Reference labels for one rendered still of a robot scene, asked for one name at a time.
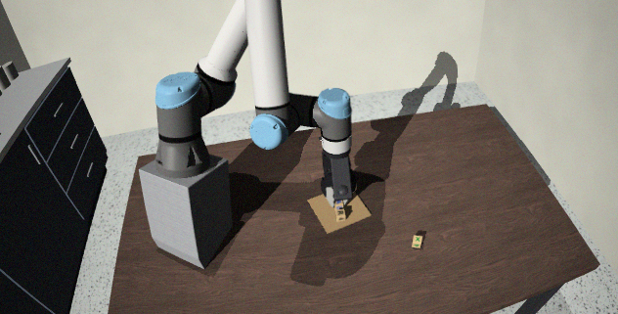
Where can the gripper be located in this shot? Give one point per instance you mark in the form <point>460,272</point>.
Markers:
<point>326,185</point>

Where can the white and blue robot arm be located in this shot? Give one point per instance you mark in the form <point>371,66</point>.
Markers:
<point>182,100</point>

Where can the tan square mat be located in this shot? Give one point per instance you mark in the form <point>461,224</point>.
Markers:
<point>355,211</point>

